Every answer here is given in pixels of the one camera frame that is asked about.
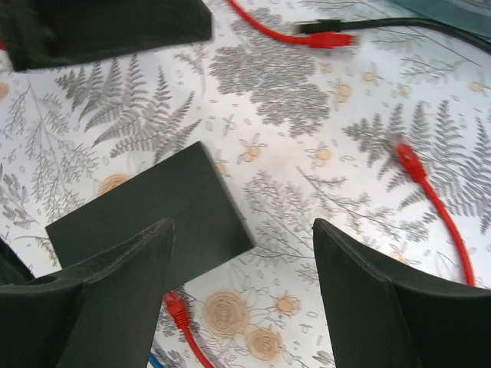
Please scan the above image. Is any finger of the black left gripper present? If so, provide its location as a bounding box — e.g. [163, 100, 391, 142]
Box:
[1, 0, 213, 71]

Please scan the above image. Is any floral patterned table mat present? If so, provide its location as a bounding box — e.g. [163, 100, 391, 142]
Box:
[1, 1, 490, 367]

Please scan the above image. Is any black network switch box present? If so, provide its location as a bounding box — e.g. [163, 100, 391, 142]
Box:
[46, 142, 254, 289]

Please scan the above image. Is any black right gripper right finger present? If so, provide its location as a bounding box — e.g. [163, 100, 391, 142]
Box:
[313, 218, 490, 368]

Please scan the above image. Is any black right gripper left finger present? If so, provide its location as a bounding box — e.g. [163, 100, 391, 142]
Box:
[1, 219, 174, 367]

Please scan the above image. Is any short red ethernet cable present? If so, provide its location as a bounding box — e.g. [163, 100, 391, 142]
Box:
[163, 140, 476, 368]

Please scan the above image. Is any teal plastic container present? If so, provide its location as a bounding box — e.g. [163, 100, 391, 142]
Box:
[392, 0, 490, 39]

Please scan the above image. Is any long red ethernet cable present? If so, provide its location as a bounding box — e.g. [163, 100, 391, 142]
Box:
[226, 0, 361, 50]

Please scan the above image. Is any black ethernet cable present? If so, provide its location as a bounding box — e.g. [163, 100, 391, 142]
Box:
[295, 17, 491, 54]

